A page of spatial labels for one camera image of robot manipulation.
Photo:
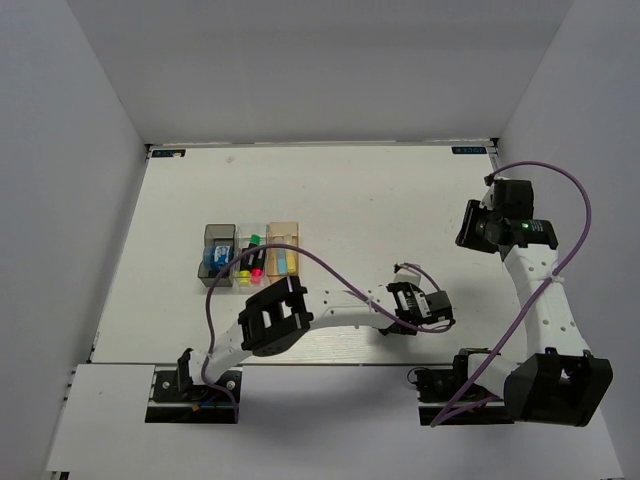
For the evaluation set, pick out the blue corner label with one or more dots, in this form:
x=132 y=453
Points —
x=469 y=150
x=168 y=153

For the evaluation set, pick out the dark grey plastic container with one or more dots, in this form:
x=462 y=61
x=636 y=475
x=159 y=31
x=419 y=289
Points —
x=214 y=233

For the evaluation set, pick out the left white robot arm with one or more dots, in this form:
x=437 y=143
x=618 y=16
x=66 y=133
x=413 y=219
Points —
x=277 y=317

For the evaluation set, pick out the tan plastic container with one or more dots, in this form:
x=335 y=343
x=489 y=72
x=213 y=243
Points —
x=276 y=231

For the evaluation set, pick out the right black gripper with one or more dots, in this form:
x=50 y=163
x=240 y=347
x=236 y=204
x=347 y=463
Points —
x=466 y=236

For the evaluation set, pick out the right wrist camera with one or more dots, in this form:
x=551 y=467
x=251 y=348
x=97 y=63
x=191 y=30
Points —
x=487 y=200

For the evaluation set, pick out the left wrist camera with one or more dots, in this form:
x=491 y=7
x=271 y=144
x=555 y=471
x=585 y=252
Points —
x=406 y=273

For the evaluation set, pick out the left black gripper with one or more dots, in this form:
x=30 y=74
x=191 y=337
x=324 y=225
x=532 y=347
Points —
x=391 y=330

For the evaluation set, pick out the cream highlighter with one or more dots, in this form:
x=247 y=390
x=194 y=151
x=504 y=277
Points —
x=291 y=261

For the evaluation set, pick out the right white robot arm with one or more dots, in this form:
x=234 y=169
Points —
x=560 y=381

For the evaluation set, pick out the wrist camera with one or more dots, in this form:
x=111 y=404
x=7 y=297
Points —
x=487 y=200
x=406 y=273

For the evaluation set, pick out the yellow highlighter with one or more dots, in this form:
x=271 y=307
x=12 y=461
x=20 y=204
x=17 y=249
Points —
x=244 y=268

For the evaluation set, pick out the pink highlighter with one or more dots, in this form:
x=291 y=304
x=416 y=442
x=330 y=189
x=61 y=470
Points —
x=257 y=267

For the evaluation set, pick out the light blue marker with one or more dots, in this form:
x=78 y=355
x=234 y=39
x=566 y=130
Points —
x=281 y=261

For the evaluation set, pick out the left blue corner label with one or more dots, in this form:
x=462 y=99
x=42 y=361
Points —
x=168 y=153

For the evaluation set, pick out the right blue corner label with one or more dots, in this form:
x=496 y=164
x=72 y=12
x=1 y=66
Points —
x=469 y=150

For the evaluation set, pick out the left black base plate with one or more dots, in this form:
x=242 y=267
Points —
x=198 y=405

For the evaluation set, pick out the blue stationery block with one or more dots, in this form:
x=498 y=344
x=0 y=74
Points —
x=217 y=256

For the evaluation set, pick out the clear plastic container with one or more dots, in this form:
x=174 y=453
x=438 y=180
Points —
x=243 y=235

